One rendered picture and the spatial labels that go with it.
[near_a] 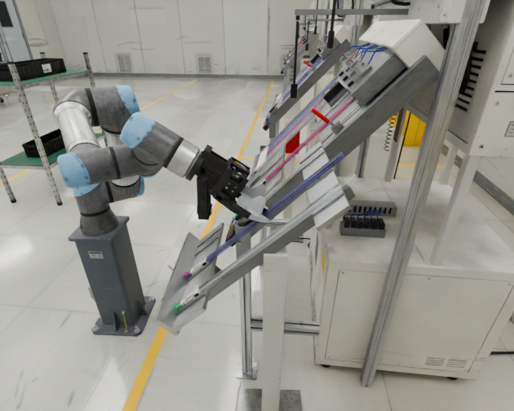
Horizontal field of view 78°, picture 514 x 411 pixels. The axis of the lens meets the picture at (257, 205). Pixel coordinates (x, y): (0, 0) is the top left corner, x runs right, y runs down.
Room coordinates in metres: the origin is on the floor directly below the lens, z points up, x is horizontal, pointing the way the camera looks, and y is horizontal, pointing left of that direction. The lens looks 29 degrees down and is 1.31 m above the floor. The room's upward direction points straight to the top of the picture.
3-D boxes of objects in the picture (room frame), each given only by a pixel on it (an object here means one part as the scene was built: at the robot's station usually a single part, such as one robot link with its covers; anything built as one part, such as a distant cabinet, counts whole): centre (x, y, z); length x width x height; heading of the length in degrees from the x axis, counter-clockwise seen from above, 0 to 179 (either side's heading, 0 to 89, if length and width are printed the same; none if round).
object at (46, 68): (2.79, 1.81, 1.01); 0.57 x 0.17 x 0.11; 174
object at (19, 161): (2.79, 1.81, 0.55); 0.91 x 0.46 x 1.10; 174
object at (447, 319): (1.16, -0.60, 0.31); 0.70 x 0.65 x 0.62; 174
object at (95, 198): (1.16, 0.67, 0.72); 0.13 x 0.12 x 0.14; 121
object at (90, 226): (1.16, 0.68, 0.60); 0.15 x 0.15 x 0.10
